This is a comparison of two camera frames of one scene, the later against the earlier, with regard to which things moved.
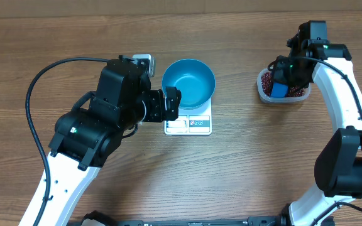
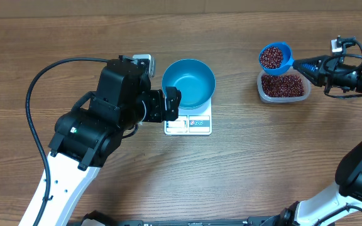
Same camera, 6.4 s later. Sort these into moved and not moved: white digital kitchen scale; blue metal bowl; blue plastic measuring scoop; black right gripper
Moved: blue plastic measuring scoop; black right gripper
Not moved: white digital kitchen scale; blue metal bowl
